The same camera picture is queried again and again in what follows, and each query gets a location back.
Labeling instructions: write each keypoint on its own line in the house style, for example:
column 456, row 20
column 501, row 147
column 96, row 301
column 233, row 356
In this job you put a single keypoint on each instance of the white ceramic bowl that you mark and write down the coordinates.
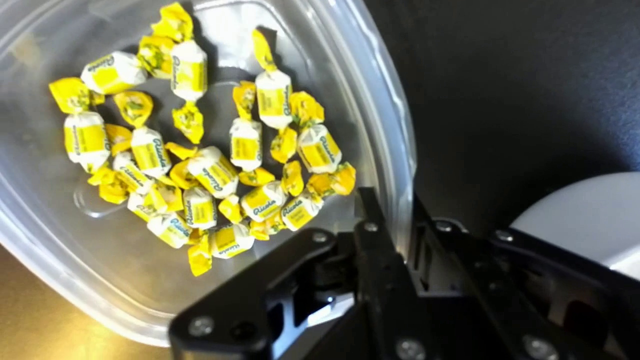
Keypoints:
column 593, row 220

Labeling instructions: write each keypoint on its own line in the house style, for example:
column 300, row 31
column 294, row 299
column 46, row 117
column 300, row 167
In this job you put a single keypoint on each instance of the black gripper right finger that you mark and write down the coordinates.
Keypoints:
column 532, row 312

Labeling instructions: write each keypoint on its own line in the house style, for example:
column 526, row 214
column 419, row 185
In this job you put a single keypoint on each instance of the clear plastic lunchbox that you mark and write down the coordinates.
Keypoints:
column 61, row 252

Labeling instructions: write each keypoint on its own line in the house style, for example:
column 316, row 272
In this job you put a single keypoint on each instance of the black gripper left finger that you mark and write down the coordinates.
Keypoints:
column 321, row 312

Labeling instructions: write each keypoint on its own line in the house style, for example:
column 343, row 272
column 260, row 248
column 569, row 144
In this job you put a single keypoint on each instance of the yellow candy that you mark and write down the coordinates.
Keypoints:
column 111, row 188
column 262, row 200
column 188, row 70
column 273, row 96
column 212, row 173
column 319, row 149
column 188, row 121
column 300, row 210
column 168, row 231
column 71, row 95
column 336, row 180
column 245, row 98
column 304, row 108
column 199, row 256
column 174, row 22
column 165, row 198
column 132, row 175
column 111, row 72
column 119, row 138
column 292, row 179
column 245, row 142
column 156, row 52
column 132, row 106
column 200, row 208
column 151, row 152
column 265, row 229
column 233, row 240
column 256, row 176
column 283, row 144
column 87, row 140
column 231, row 210

